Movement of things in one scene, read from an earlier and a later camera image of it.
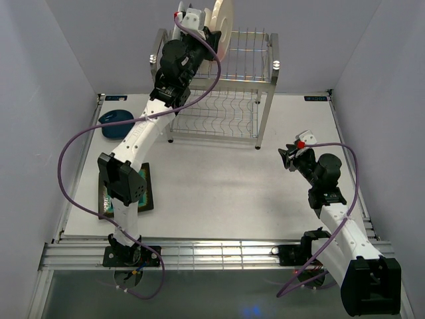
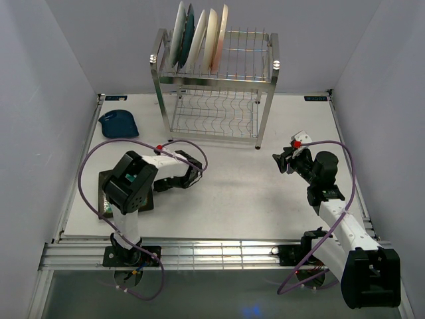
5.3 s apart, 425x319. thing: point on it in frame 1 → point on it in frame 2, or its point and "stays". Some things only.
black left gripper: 212,38 → 159,187
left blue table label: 115,98 stays
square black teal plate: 105,206 stays
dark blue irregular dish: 118,131 stays
